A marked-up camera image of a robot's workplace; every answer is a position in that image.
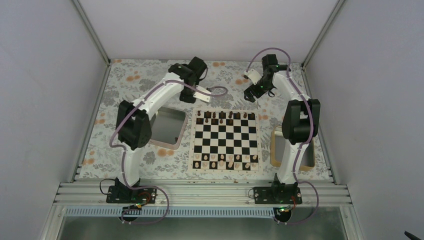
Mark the silver metal tray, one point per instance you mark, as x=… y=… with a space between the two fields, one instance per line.
x=168 y=126

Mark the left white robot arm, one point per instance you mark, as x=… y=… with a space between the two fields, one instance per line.
x=133 y=125

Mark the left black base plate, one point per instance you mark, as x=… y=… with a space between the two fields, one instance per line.
x=123 y=195

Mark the gold rimmed metal tray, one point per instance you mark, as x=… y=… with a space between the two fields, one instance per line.
x=277 y=152

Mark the black white chessboard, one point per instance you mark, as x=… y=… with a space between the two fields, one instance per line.
x=236 y=140

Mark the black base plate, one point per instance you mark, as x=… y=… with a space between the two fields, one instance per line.
x=123 y=195
x=271 y=196

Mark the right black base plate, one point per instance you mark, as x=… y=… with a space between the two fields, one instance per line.
x=271 y=196

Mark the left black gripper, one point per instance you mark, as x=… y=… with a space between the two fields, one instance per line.
x=183 y=98

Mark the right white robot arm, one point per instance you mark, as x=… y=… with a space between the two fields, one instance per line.
x=301 y=118

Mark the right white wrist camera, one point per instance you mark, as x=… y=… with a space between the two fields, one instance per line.
x=252 y=75

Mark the aluminium rail frame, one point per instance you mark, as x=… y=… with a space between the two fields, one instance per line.
x=205 y=194

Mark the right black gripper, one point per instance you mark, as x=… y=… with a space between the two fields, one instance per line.
x=257 y=93

